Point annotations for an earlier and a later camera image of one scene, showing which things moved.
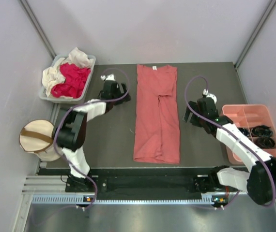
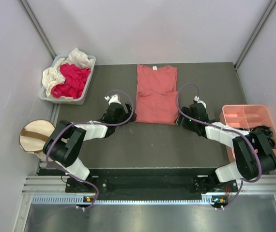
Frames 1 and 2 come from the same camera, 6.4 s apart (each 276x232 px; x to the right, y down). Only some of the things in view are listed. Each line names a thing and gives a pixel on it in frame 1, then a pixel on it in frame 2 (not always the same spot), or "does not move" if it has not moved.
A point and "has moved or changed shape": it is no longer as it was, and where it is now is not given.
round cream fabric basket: [36, 137] does not move
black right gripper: [185, 117] -> [187, 127]
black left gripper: [124, 88] -> [127, 116]
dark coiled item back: [261, 131] does not move
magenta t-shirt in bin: [76, 78] does not move
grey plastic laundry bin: [43, 95] does not move
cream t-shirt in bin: [52, 75] does not move
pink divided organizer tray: [250, 116] does not move
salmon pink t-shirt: [156, 134] has moved or changed shape
